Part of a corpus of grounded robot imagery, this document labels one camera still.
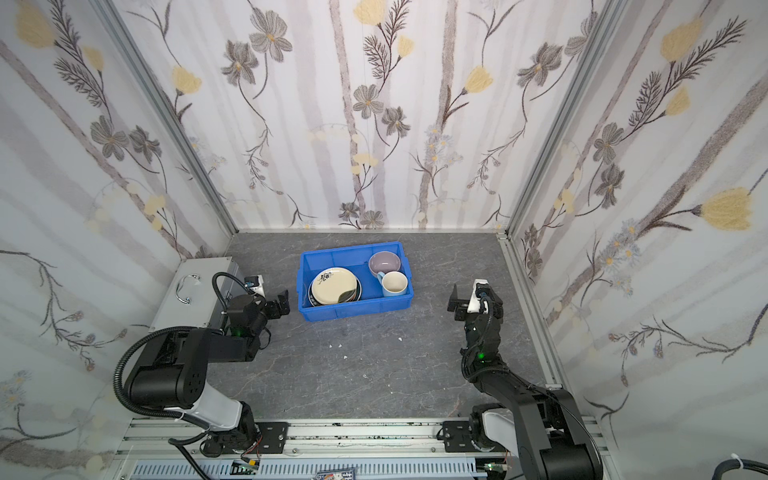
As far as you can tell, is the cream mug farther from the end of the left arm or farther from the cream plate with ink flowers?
the end of the left arm

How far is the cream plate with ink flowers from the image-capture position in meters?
0.97

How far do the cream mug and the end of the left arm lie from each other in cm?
31

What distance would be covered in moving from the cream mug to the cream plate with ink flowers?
0.33ft

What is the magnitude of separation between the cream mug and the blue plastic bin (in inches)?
0.5

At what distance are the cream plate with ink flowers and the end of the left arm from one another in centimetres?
10

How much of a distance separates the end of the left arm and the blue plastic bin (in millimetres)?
69

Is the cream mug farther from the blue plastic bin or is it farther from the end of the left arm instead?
the end of the left arm

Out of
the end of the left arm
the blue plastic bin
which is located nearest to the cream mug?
the blue plastic bin

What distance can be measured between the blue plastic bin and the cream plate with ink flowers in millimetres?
13

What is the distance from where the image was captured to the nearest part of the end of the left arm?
0.73 metres

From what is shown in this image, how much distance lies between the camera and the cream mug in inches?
36.6

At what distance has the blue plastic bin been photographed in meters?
0.94
